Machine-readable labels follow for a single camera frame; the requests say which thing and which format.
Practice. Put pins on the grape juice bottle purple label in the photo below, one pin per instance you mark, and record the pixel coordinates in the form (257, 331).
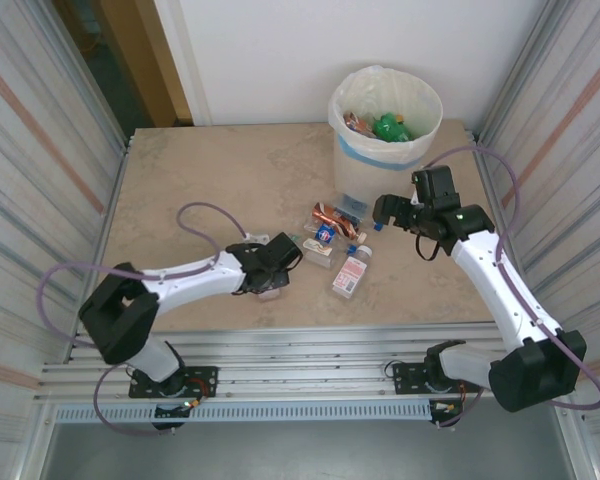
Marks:
(270, 296)

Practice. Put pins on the clear cola bottle blue label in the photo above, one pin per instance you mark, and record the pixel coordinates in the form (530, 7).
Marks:
(325, 234)

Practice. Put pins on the square bottle red print label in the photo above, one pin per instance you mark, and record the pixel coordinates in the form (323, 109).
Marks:
(347, 275)

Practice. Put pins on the long green soda bottle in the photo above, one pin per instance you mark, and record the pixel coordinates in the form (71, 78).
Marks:
(390, 129)

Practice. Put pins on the brown white swirl coffee bottle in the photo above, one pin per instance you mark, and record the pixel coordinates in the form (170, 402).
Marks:
(357, 122)

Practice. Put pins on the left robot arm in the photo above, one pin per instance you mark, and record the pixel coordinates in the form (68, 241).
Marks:
(190, 282)

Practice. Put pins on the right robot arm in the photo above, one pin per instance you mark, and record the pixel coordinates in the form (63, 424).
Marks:
(500, 290)

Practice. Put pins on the white waste bin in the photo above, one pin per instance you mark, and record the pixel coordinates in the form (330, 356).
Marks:
(370, 185)

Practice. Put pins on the white trash bin with bag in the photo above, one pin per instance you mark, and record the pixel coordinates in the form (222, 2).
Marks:
(385, 90)

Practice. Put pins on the small clear bottle green label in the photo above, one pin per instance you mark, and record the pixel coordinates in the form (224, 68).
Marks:
(295, 237)

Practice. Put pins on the clear plastic box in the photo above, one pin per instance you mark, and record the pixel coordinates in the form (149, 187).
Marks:
(352, 206)

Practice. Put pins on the clear bottle cream label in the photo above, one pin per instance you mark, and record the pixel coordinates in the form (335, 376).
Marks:
(317, 250)

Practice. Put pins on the crushed copper swirl coffee bottle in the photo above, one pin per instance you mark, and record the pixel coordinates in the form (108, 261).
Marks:
(335, 223)

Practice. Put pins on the blue tape band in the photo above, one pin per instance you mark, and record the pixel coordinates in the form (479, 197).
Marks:
(350, 150)

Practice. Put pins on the dark door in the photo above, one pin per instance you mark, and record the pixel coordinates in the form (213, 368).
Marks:
(90, 40)

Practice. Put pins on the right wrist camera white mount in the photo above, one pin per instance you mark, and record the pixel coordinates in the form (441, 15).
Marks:
(416, 197)

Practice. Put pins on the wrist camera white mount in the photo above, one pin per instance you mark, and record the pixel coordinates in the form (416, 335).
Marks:
(416, 197)
(257, 235)

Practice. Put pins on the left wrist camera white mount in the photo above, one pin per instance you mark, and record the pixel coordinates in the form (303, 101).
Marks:
(257, 235)

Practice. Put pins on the aluminium rail frame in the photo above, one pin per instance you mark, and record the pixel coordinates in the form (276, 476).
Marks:
(305, 350)

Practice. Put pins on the left black mount plate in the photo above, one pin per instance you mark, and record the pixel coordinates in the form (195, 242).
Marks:
(202, 375)

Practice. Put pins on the black mount plate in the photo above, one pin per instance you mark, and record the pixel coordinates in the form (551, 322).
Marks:
(405, 375)
(202, 375)

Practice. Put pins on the right black mount plate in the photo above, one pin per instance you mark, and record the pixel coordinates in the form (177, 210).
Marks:
(405, 375)

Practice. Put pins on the wooden door frame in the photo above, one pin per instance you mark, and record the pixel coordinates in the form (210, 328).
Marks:
(145, 50)

